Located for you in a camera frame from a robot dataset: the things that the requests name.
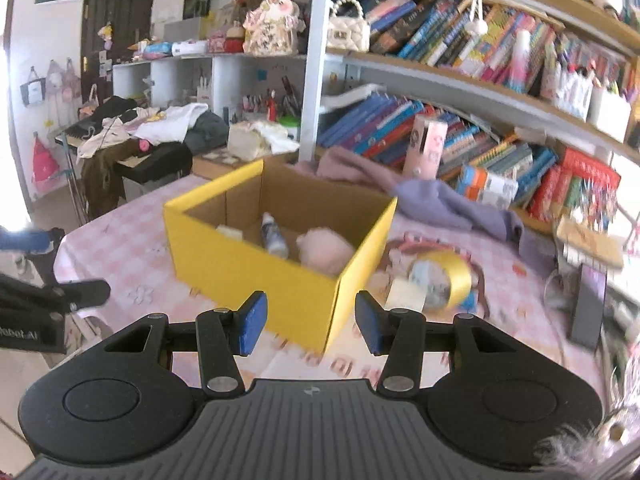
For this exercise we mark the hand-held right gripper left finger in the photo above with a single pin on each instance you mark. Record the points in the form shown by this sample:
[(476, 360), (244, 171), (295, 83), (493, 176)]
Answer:
[(252, 322)]

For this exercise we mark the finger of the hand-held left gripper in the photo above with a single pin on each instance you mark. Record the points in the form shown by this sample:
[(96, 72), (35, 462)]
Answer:
[(80, 294), (30, 240)]

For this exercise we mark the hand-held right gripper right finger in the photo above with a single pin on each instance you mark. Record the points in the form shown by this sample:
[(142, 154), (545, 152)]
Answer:
[(371, 322)]

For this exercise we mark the yellow cardboard box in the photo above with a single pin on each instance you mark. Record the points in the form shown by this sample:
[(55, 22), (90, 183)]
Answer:
[(250, 280)]

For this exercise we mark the pink plush pig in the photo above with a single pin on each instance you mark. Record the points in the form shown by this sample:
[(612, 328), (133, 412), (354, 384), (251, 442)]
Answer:
[(325, 252)]

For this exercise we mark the white tube bottle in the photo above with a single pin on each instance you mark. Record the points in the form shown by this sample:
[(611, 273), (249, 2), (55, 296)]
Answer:
[(274, 237)]

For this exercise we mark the cream square charger block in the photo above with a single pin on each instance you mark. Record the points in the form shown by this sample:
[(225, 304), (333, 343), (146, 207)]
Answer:
[(230, 233)]

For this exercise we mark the yellow tape roll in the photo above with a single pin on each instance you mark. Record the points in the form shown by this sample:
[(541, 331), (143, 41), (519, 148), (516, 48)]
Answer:
[(455, 272)]

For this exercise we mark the pink hanging bag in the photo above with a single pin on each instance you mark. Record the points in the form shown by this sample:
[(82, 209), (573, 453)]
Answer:
[(44, 162)]

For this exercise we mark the brown garment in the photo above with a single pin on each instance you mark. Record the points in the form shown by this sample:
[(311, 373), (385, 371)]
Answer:
[(105, 175)]

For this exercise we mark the purple cloth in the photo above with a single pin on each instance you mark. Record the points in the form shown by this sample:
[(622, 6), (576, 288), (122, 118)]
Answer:
[(440, 200)]

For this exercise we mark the hanging tote bag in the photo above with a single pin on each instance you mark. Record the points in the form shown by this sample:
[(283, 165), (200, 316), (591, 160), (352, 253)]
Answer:
[(33, 91)]

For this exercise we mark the wooden box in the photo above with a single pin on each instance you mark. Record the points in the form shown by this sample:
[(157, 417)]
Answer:
[(220, 162)]

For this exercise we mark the orange white carton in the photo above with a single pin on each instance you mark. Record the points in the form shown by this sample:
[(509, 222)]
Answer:
[(487, 187)]

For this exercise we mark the pile of clothes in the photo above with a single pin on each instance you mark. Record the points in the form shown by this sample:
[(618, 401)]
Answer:
[(165, 122)]

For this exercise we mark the cream cloth bundle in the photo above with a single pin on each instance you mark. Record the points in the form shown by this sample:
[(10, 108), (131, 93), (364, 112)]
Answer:
[(255, 140)]

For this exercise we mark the pink carton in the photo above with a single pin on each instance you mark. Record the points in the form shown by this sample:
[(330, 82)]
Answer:
[(425, 145)]

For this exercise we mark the row of upright books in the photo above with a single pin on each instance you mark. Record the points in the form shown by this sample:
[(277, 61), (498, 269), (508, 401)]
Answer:
[(380, 130)]

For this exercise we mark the dark grey garment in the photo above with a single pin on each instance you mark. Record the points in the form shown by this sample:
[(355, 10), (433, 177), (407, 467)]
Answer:
[(207, 132)]

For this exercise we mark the red figurine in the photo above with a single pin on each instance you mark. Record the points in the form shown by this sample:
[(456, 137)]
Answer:
[(272, 107)]

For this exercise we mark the black smartphone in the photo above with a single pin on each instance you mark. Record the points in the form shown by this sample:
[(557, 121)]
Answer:
[(589, 305)]

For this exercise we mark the blue wipes packet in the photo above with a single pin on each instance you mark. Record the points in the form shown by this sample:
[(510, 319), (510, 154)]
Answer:
[(157, 50)]

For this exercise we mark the dark wooden door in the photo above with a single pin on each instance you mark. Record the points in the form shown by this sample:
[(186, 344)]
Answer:
[(117, 20)]

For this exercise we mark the grey fluffy pompom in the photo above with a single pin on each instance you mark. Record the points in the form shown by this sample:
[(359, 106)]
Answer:
[(580, 440)]

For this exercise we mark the red boxed book set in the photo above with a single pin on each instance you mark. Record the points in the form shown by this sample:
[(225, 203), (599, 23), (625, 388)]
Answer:
[(575, 190)]

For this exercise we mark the white cubby shelf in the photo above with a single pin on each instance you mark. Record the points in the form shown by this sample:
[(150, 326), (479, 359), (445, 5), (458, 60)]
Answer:
[(230, 75)]

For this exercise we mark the white roll packet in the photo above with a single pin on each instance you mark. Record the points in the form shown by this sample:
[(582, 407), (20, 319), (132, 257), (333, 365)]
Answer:
[(190, 48)]

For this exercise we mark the tall white bookshelf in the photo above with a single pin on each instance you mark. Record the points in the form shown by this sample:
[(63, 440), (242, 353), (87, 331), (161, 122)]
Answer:
[(315, 60)]

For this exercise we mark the cream quilted handbag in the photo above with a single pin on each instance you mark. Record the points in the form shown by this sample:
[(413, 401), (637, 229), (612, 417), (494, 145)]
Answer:
[(348, 27)]

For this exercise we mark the shelf row of colourful books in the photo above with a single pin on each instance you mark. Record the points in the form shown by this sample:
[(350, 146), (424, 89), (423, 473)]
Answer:
[(450, 35)]

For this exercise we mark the pink gradient tube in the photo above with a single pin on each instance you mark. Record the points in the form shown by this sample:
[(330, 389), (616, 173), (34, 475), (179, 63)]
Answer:
[(520, 60)]

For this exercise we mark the white pen holder box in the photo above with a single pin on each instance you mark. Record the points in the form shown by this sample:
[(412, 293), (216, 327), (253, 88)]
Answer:
[(609, 115)]

